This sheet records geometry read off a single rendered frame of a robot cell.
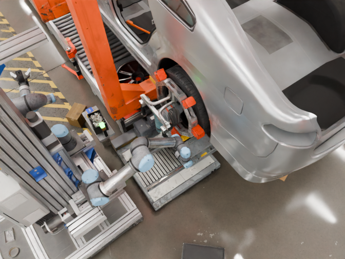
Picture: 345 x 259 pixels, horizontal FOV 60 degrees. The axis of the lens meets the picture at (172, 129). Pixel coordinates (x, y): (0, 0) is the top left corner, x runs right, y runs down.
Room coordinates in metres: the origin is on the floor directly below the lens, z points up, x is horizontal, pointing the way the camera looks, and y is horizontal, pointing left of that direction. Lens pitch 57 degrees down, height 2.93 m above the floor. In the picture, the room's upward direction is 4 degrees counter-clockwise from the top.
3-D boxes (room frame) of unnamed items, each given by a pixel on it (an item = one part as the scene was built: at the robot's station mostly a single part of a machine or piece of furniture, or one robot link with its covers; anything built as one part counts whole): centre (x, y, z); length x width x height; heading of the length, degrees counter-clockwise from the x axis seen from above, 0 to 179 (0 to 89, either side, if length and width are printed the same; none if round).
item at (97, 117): (1.74, 0.74, 0.51); 0.20 x 0.14 x 0.13; 24
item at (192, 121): (1.59, -0.04, 0.85); 0.54 x 0.07 x 0.54; 31
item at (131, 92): (2.00, 0.25, 0.69); 0.52 x 0.17 x 0.35; 121
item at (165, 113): (1.55, 0.02, 0.85); 0.21 x 0.14 x 0.14; 121
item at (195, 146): (1.67, -0.19, 0.32); 0.40 x 0.30 x 0.28; 31
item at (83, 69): (2.92, 1.16, 0.28); 2.47 x 0.09 x 0.22; 31
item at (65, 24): (3.12, 0.82, 0.14); 2.47 x 0.85 x 0.27; 31
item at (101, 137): (1.78, 0.76, 0.44); 0.43 x 0.17 x 0.03; 31
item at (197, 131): (1.32, -0.21, 0.85); 0.09 x 0.08 x 0.07; 31
